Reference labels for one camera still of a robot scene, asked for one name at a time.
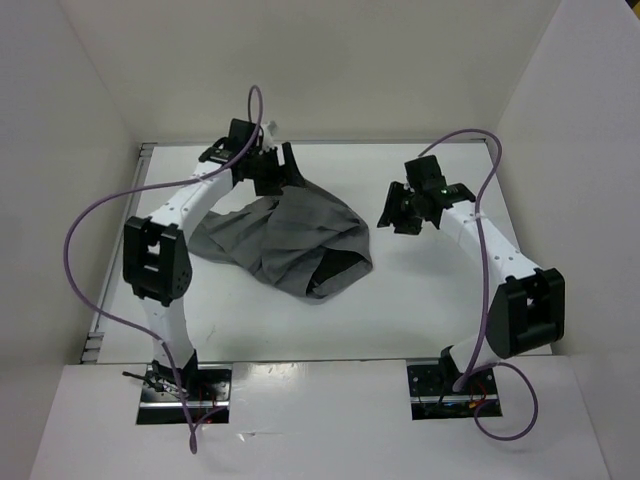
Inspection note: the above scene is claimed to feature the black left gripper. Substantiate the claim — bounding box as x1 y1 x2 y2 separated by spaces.
246 142 308 196

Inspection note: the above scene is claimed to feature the grey pleated skirt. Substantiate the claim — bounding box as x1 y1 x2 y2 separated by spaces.
188 183 373 301

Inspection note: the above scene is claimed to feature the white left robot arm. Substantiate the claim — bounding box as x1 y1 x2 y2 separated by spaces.
123 119 304 400

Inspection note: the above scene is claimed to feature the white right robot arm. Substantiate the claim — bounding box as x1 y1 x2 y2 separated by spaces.
378 155 566 393

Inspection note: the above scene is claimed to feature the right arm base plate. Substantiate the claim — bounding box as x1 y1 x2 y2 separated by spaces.
406 359 502 421

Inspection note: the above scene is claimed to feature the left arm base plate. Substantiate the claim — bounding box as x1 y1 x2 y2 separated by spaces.
122 363 232 425

